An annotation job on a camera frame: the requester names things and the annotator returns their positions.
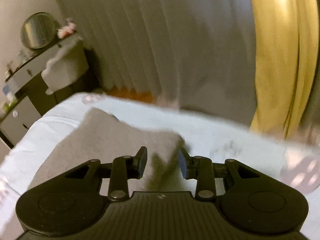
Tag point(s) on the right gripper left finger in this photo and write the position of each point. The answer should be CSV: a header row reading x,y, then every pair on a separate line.
x,y
123,169

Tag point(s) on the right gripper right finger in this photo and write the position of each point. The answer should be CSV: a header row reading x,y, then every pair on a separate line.
x,y
201,169

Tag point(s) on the grey sweatpants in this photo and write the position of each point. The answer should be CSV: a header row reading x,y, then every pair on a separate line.
x,y
102,136

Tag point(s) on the light blue bed sheet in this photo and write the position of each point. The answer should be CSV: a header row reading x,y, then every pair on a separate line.
x,y
204,135

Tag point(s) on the grey bedside cabinet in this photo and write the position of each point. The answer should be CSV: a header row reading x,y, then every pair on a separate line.
x,y
17,121

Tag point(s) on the grey scalloped chair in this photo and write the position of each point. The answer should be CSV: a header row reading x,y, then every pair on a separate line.
x,y
66,67

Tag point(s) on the grey pleated curtain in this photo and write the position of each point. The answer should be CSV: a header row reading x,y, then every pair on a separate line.
x,y
193,54

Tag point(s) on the grey vanity desk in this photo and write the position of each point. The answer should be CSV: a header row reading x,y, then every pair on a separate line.
x,y
31,68

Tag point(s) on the pink plush on desk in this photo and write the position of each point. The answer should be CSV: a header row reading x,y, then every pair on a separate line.
x,y
67,30

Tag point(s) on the round vanity mirror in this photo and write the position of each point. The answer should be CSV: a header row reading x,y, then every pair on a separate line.
x,y
39,30

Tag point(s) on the yellow curtain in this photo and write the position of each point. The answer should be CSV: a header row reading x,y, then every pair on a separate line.
x,y
287,46

